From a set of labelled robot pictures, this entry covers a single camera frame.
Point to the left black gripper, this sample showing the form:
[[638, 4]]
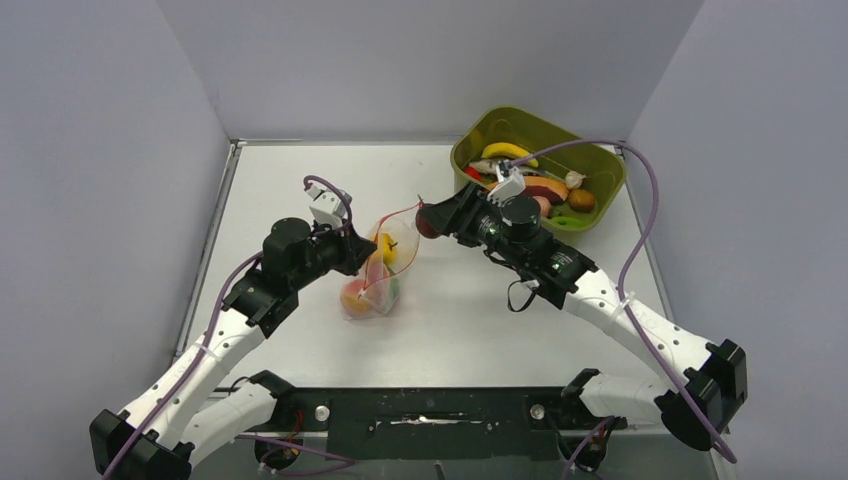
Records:
[[355, 250]]

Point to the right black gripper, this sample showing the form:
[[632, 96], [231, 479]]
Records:
[[458, 215]]

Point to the dark purple plum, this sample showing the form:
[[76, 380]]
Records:
[[423, 225]]

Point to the yellow bell pepper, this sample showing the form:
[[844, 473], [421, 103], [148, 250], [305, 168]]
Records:
[[388, 250]]

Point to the clear zip bag orange zipper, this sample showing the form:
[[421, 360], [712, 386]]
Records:
[[400, 225]]

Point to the watermelon slice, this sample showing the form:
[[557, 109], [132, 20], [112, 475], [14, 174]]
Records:
[[381, 289]]

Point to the peach fruit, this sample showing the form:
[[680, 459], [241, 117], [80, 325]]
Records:
[[353, 301]]

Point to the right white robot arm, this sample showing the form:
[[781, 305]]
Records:
[[698, 385]]

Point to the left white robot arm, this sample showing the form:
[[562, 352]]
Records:
[[168, 430]]

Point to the green toy food piece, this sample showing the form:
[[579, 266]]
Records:
[[569, 223]]

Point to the red chili pepper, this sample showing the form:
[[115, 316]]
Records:
[[473, 173]]

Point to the grey fish toy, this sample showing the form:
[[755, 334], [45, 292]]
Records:
[[486, 167]]

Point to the yellow banana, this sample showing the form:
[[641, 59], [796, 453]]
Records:
[[500, 152]]

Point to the papaya slice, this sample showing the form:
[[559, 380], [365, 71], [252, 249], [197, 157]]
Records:
[[554, 191]]

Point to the small pink peach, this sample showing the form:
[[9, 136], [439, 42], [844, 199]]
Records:
[[544, 205]]

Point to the white garlic bulb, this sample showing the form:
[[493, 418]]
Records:
[[573, 180]]

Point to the olive green plastic bin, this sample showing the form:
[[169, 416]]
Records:
[[605, 170]]

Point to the brown kiwi fruit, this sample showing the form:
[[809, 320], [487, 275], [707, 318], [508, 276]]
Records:
[[581, 200]]

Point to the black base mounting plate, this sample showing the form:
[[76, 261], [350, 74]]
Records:
[[462, 423]]

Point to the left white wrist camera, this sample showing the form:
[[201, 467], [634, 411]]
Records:
[[329, 208]]

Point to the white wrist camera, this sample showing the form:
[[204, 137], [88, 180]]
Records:
[[510, 184], [329, 208]]

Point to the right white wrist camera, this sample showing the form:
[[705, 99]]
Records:
[[510, 184]]

